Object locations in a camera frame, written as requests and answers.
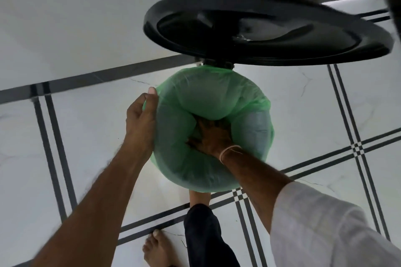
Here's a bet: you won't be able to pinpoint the person's left hand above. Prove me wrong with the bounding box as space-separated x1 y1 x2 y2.
121 87 160 160

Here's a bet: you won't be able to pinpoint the person's right hand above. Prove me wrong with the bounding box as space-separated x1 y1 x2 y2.
186 119 241 160

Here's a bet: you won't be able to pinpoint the green plastic garbage bag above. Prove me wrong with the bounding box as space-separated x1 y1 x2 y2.
142 64 275 193

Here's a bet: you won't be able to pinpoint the black pedal trash bin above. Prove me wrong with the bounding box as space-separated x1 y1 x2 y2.
143 0 395 193

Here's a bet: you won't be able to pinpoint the person's right forearm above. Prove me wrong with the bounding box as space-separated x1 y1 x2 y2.
220 149 294 237

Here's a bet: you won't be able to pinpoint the person's left forearm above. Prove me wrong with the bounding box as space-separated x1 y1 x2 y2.
31 148 152 267

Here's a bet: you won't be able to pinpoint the person's right foot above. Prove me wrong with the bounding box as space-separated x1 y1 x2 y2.
188 189 214 210

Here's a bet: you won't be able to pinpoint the person's foot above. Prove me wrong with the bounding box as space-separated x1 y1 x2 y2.
142 229 180 267
188 189 214 210

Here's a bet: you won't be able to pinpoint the person's left foot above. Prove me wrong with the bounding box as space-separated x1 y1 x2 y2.
142 229 180 267

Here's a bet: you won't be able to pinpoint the pink thread wrist band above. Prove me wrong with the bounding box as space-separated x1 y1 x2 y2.
219 144 244 164

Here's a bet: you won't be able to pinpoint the dark trousers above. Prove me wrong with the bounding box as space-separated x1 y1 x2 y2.
183 203 242 267

